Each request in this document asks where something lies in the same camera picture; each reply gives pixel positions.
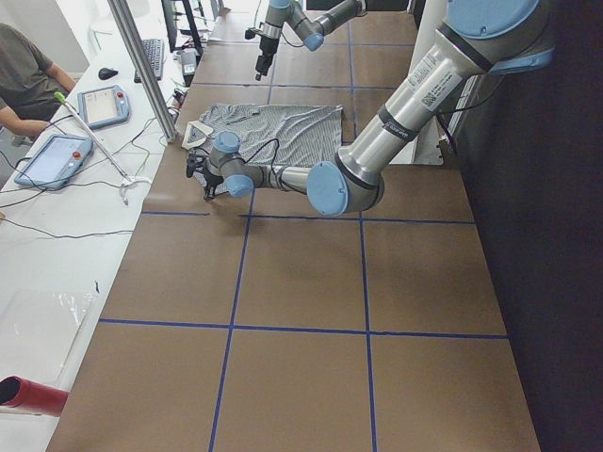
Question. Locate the red cardboard tube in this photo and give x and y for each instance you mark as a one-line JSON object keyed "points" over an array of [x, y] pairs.
{"points": [[30, 396]]}

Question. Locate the far teach pendant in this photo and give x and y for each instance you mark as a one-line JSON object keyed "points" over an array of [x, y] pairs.
{"points": [[103, 107]]}

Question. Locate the teach pendant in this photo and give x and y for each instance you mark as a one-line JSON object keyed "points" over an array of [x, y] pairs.
{"points": [[56, 162], [103, 107]]}

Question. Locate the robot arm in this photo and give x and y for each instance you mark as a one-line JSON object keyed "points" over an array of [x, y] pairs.
{"points": [[473, 38], [310, 33]]}

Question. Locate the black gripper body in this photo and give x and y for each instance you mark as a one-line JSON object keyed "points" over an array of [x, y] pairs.
{"points": [[214, 180], [265, 47]]}

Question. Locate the blue white striped polo shirt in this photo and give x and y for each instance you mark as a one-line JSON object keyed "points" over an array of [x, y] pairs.
{"points": [[279, 144]]}

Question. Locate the seated person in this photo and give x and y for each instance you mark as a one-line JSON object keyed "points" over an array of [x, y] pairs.
{"points": [[29, 82]]}

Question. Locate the aluminium frame post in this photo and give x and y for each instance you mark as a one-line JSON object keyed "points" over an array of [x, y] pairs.
{"points": [[133, 43]]}

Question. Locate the black computer mouse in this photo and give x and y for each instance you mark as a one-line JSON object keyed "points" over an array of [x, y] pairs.
{"points": [[106, 73]]}

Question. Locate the black keyboard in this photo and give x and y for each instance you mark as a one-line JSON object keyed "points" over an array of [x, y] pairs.
{"points": [[154, 51]]}

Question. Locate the clear plastic sheet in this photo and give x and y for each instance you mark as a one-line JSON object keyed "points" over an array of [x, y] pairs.
{"points": [[38, 330]]}

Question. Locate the silver reacher grabber tool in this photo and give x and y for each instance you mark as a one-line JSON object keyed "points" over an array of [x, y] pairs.
{"points": [[127, 179]]}

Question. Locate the near teach pendant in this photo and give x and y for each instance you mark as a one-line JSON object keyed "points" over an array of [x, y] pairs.
{"points": [[56, 162]]}

